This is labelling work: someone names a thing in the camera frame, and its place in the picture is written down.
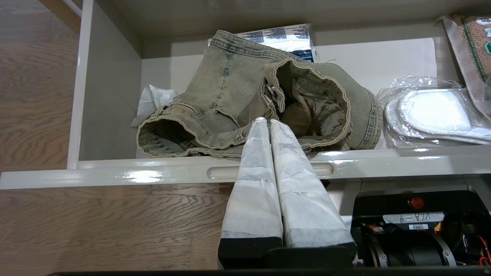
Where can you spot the white cabinet drawer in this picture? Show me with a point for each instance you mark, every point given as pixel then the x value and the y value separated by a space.
pixel 107 115

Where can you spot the brown grain packet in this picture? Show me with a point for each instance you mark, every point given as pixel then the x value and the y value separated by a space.
pixel 475 50

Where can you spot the clear plastic slipper bag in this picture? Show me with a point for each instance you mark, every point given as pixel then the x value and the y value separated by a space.
pixel 414 82

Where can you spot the white disposable slipper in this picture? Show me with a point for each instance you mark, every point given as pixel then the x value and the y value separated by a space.
pixel 433 113

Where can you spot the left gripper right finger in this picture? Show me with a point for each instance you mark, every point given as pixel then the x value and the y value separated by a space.
pixel 303 191

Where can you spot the grey-green denim shorts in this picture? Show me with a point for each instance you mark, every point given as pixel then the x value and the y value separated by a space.
pixel 230 88

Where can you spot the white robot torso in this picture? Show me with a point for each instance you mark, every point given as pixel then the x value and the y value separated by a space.
pixel 414 207

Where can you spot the white plastic bag roll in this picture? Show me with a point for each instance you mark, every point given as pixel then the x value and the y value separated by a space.
pixel 153 101

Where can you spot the white blue printed packet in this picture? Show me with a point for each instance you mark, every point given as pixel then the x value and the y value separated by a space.
pixel 287 38

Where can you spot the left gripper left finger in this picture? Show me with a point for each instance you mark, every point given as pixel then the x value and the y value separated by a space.
pixel 253 191

